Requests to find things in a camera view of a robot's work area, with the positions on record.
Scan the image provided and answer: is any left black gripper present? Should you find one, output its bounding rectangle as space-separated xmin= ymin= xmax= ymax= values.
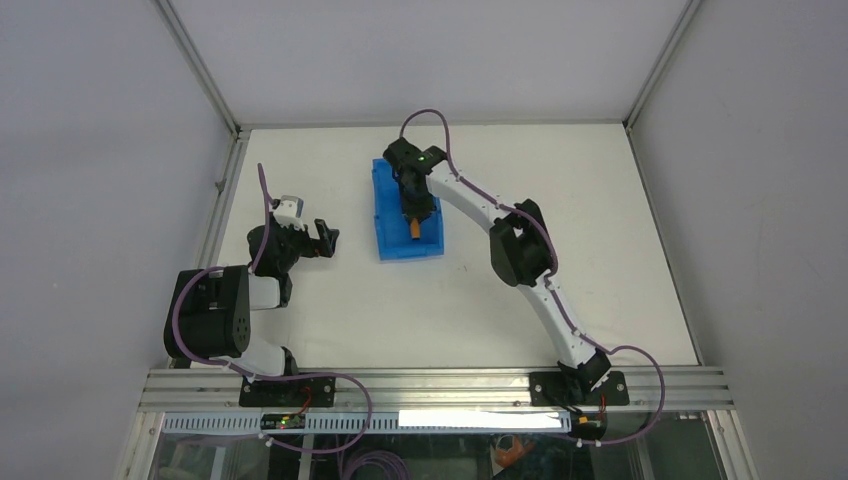
xmin=267 ymin=212 xmax=337 ymax=273

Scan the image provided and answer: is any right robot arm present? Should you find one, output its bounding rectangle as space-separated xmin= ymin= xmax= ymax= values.
xmin=383 ymin=137 xmax=611 ymax=405

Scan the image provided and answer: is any aluminium frame post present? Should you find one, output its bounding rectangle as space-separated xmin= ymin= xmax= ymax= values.
xmin=622 ymin=0 xmax=702 ymax=135
xmin=152 ymin=0 xmax=241 ymax=137

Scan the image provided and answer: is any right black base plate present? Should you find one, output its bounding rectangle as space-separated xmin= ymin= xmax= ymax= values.
xmin=528 ymin=370 xmax=630 ymax=408

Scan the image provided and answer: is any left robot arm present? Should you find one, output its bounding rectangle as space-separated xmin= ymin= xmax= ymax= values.
xmin=163 ymin=219 xmax=340 ymax=406

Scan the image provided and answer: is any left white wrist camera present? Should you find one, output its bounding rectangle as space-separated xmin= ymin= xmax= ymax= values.
xmin=271 ymin=195 xmax=306 ymax=231

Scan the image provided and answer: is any small green circuit board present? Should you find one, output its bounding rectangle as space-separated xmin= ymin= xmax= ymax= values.
xmin=260 ymin=413 xmax=306 ymax=432

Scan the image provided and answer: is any coiled purple cable below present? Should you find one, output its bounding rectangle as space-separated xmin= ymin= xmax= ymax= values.
xmin=339 ymin=450 xmax=412 ymax=480

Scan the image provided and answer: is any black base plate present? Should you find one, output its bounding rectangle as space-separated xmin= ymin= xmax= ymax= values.
xmin=238 ymin=376 xmax=336 ymax=408
xmin=528 ymin=370 xmax=630 ymax=408

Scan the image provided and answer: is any orange object under table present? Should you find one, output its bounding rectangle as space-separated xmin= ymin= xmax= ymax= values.
xmin=491 ymin=434 xmax=535 ymax=469

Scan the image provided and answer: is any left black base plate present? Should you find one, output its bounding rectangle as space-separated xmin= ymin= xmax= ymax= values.
xmin=238 ymin=376 xmax=336 ymax=408

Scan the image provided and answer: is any blue plastic bin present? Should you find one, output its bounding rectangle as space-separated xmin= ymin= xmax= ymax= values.
xmin=371 ymin=158 xmax=445 ymax=262

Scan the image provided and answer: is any slotted white cable duct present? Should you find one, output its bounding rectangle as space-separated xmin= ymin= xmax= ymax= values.
xmin=162 ymin=410 xmax=571 ymax=436

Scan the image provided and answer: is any aluminium front rail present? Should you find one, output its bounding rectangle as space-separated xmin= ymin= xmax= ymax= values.
xmin=138 ymin=366 xmax=735 ymax=413

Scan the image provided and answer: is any right aluminium frame post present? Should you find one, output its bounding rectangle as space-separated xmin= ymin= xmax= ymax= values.
xmin=622 ymin=0 xmax=702 ymax=135

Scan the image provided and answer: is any left aluminium frame post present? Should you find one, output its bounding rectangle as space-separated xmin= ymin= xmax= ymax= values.
xmin=152 ymin=0 xmax=241 ymax=137

